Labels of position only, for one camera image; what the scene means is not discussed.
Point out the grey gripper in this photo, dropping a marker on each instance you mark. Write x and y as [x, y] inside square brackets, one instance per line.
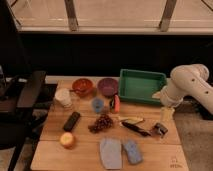
[160, 129]

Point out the black brush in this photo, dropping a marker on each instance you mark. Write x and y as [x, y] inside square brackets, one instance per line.
[135, 128]

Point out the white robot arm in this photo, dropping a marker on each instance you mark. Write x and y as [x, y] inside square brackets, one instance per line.
[185, 80]

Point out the small blue cup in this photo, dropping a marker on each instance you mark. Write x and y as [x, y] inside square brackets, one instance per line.
[97, 105]

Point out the white paper cup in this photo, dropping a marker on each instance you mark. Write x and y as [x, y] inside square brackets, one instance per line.
[62, 95]

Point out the blue sponge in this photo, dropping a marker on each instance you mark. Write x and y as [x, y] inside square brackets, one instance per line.
[132, 150]

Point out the green plastic tray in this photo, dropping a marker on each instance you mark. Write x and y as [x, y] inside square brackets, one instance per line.
[140, 86]

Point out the orange carrot toy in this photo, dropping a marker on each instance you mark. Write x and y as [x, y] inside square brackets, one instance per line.
[115, 104]

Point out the light blue cloth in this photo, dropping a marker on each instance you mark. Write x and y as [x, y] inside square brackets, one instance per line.
[110, 153]

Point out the bunch of dark grapes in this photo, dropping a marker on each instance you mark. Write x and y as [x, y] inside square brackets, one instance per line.
[102, 123]

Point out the purple bowl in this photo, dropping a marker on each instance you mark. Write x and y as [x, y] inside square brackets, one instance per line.
[108, 87]

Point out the black rectangular block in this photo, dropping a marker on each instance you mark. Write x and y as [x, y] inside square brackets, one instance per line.
[71, 121]

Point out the orange bowl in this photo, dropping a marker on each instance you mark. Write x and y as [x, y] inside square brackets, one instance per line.
[82, 86]

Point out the yellow red apple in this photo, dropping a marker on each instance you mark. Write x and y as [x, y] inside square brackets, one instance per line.
[67, 140]

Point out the black side stand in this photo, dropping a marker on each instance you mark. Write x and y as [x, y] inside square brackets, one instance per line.
[19, 98]

